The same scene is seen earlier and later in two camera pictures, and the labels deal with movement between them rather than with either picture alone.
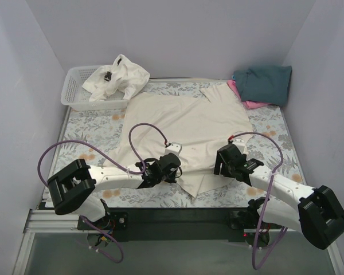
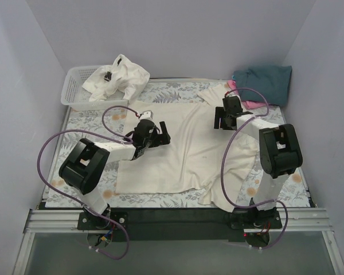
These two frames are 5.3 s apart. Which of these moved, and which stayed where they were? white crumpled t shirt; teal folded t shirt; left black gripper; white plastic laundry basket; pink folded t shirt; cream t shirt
Moved: left black gripper; cream t shirt
Stayed: teal folded t shirt; pink folded t shirt; white crumpled t shirt; white plastic laundry basket
